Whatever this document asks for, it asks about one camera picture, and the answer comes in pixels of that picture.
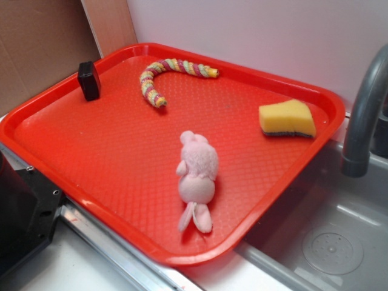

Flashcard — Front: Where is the brown cardboard sheet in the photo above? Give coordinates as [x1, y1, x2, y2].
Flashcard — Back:
[1, 1, 100, 115]

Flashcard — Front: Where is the small black box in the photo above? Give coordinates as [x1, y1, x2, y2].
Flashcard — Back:
[77, 61, 101, 101]

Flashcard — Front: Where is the grey plastic sink basin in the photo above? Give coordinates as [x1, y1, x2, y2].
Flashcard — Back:
[236, 142, 387, 290]

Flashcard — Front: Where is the yellow sponge with grey pad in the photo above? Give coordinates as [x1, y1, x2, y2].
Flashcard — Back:
[258, 99, 316, 138]

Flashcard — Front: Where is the red plastic tray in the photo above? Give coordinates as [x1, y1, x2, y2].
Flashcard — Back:
[1, 44, 345, 267]

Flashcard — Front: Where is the light wooden board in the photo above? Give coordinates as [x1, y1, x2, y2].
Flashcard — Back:
[81, 0, 138, 58]

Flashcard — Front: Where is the grey toy faucet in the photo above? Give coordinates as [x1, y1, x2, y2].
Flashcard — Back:
[341, 45, 387, 178]

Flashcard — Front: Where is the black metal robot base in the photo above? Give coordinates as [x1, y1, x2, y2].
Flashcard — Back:
[1, 154, 64, 279]

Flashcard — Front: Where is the silver metal rail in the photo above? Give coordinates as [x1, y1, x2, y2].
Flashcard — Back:
[0, 142, 189, 291]

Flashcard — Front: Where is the multicoloured twisted rope toy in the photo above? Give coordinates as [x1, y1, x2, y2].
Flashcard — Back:
[139, 58, 219, 109]

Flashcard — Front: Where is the pink plush bunny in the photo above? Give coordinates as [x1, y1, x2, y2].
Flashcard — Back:
[176, 130, 219, 233]

